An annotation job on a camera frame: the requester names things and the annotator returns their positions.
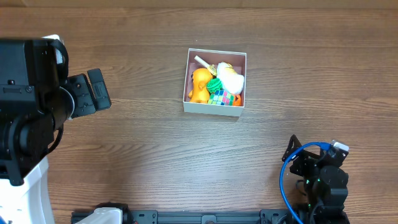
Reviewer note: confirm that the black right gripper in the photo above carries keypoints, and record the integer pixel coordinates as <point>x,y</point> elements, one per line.
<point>302,162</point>

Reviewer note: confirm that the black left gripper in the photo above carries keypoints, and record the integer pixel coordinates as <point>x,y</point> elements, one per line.
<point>83,95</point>

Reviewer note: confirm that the multicoloured puzzle cube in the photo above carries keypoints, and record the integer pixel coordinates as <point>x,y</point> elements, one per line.
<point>221,97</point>

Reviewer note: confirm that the white plush duck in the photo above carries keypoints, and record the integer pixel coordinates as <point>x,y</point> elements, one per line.
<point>231,81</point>

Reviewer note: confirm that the orange dinosaur toy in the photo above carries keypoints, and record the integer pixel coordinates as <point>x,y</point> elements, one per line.
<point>200,79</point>

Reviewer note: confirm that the green round plastic toy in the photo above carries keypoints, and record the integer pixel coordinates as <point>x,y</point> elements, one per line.
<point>214,85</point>

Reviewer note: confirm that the yellow wooden rattle drum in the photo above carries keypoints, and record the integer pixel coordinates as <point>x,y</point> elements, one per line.
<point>210,67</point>

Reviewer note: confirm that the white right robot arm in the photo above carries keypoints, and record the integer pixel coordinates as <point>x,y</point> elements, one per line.
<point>324,182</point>

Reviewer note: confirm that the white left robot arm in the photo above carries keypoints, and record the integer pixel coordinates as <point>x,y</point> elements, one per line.
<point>38,95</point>

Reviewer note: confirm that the white box with pink interior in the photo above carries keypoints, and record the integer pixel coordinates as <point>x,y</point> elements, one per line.
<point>237,59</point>

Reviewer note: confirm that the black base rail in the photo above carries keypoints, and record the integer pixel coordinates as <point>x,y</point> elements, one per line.
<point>120,213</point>

